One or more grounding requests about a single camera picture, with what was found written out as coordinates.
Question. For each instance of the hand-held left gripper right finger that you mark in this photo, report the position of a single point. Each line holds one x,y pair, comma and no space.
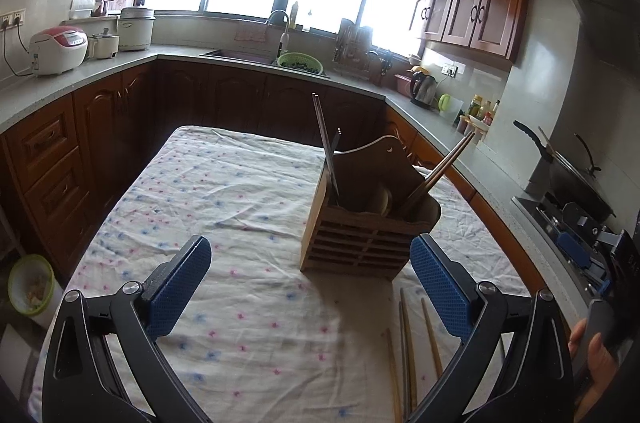
440,285

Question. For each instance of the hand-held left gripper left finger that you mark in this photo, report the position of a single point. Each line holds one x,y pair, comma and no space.
180,285

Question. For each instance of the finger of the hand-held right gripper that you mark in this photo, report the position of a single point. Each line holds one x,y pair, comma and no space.
574,248
600,278

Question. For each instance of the light bamboo chopstick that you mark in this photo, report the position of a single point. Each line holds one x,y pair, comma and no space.
432,338
410,363

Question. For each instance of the wooden utensil holder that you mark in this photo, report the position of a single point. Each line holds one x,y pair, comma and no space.
360,243

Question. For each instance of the dark wooden chopstick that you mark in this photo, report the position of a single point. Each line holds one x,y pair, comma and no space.
446,162
440,177

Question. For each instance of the person's right hand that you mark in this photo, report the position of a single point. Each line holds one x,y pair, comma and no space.
597,360

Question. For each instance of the gas stove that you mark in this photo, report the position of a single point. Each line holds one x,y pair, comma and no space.
545,223

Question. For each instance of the black wok with lid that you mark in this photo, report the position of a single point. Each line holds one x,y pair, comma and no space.
575,175

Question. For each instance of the white floral tablecloth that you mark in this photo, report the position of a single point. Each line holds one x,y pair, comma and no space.
225,203

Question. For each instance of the trash bin with liner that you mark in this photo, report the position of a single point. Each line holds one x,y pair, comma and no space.
30,285

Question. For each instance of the condiment bottles rack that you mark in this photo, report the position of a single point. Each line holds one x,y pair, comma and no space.
482,113

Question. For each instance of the wooden lower cabinets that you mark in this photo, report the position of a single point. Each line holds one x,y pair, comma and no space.
100,128

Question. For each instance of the steel electric kettle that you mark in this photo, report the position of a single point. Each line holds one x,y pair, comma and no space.
425,90

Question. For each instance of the grey kitchen countertop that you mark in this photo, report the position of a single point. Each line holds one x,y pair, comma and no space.
75,78

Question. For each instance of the kitchen sink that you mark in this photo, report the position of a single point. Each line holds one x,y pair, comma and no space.
240,54

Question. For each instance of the small white cooker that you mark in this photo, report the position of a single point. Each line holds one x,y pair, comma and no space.
103,45

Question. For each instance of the green colander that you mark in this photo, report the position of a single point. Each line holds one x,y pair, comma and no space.
299,63

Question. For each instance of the large white cooker pot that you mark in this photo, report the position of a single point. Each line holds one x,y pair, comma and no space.
136,28

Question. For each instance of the white and red rice cooker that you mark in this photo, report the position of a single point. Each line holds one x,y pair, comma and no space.
55,50

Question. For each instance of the sink faucet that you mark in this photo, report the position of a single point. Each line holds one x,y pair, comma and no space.
282,35

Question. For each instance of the small wall outlet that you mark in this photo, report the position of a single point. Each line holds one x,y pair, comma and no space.
450,69

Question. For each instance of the wall outlet with plugs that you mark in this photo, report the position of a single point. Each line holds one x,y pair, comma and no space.
12,19

